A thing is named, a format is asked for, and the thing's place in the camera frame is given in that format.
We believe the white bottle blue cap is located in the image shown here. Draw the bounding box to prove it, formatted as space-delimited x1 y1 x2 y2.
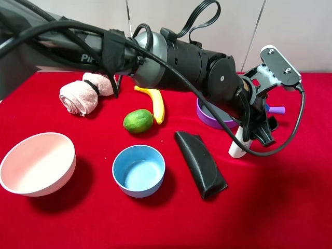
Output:
228 126 253 158

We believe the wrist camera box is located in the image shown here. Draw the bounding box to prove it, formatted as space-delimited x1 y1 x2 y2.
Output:
256 45 302 90

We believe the green lime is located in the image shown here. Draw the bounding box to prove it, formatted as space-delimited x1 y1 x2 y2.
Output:
123 109 154 133

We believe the purple toy frying pan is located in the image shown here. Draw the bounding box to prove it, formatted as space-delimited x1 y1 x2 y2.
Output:
196 99 285 129

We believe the rolled pink towel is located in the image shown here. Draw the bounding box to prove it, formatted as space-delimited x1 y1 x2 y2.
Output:
59 73 114 116

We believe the black glasses case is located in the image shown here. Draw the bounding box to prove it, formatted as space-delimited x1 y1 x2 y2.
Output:
174 131 228 199

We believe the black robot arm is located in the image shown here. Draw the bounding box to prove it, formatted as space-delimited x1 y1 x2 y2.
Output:
1 1 281 147

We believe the black cable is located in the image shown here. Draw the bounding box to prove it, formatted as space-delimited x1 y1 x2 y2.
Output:
0 20 307 157

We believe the red tablecloth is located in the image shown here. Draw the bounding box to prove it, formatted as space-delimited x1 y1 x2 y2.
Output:
1 73 331 248

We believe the pink bowl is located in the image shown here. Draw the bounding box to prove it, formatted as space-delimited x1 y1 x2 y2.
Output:
1 132 76 197

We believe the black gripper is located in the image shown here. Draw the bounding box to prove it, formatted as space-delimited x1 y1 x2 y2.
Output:
241 63 279 147

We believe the blue bowl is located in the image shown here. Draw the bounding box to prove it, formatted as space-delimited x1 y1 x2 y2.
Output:
112 145 165 198

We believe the yellow banana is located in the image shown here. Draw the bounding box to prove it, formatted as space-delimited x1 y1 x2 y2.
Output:
134 86 165 125

